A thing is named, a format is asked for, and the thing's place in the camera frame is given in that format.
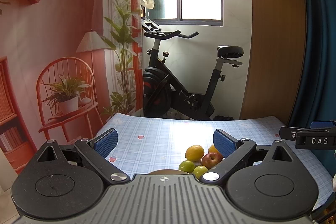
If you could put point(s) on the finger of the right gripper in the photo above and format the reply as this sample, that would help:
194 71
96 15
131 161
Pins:
322 124

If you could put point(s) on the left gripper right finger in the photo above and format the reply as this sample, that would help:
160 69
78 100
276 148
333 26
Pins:
237 154

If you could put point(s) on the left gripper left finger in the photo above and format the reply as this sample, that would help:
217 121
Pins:
93 153

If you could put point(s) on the yellow lemon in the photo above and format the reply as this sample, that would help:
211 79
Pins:
213 149
194 153

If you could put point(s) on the red apple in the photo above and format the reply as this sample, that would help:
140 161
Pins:
211 159

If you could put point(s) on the green apple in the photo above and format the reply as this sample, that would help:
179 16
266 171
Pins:
199 171
187 166

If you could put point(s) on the cream round plate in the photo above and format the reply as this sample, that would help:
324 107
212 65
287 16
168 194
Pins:
167 172

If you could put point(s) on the dark teal curtain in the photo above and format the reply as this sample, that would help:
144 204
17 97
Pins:
315 99

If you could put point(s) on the blue plaid strawberry tablecloth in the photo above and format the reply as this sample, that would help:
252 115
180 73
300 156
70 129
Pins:
148 144

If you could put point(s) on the brown wooden wardrobe panel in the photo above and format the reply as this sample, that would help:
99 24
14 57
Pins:
276 58

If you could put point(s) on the black exercise bike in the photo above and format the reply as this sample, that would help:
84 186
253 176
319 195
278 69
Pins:
184 82

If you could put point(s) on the printed room scene backdrop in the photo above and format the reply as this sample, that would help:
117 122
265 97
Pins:
67 66

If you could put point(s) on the white cloth on bike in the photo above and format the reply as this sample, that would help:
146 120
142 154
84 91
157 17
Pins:
148 4

